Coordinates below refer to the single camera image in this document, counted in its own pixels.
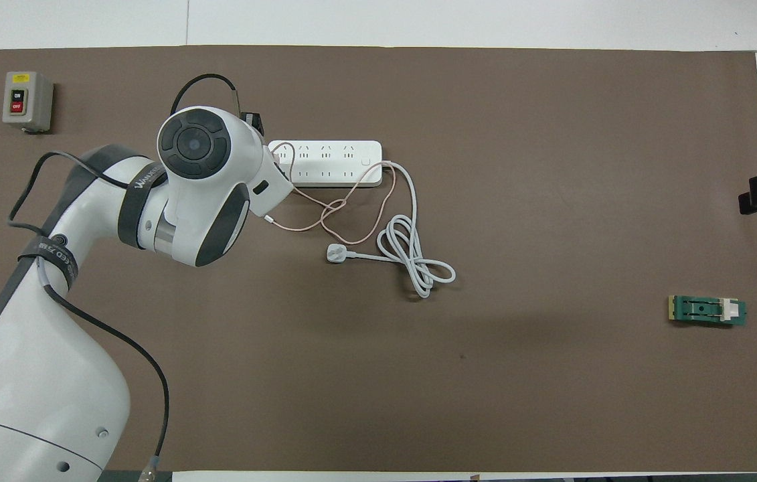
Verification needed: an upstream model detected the pink charging cable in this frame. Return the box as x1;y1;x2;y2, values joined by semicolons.
264;143;397;245

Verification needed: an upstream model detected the white power strip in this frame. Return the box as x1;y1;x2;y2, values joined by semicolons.
267;139;384;188

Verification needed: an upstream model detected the brown table mat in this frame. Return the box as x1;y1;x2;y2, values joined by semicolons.
0;45;757;473

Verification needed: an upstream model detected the green knife switch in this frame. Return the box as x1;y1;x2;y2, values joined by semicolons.
668;295;748;329

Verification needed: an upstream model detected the white power strip cord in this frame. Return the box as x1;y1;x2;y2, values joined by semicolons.
326;161;457;299

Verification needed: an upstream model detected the grey on-off switch box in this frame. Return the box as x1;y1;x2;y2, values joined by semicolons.
2;71;55;133

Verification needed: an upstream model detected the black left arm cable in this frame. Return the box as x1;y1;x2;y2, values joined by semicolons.
9;74;241;482

